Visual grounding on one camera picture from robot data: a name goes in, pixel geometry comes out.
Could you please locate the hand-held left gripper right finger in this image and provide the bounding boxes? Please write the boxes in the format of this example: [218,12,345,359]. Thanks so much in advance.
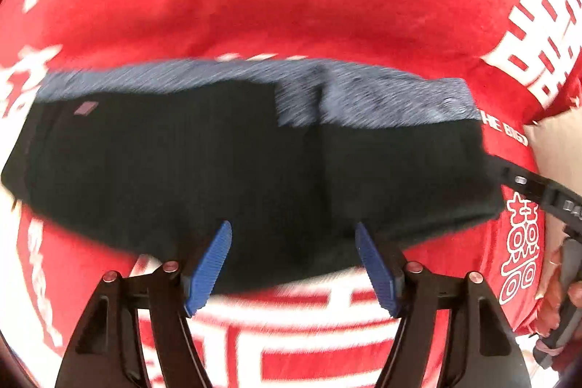
[355,221,533,388]

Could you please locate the red printed blanket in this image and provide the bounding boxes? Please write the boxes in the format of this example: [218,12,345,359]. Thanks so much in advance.
[0,0,582,388]

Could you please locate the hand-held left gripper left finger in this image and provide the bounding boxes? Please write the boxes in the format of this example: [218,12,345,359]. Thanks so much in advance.
[55,220,234,388]

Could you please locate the black and grey shorts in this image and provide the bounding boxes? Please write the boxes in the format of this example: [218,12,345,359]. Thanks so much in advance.
[0,58,505,295]

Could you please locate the person's right hand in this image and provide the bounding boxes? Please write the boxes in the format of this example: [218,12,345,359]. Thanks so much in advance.
[535,243,582,336]

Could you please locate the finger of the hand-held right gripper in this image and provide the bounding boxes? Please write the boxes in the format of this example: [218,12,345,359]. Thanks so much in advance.
[484,154,582,234]

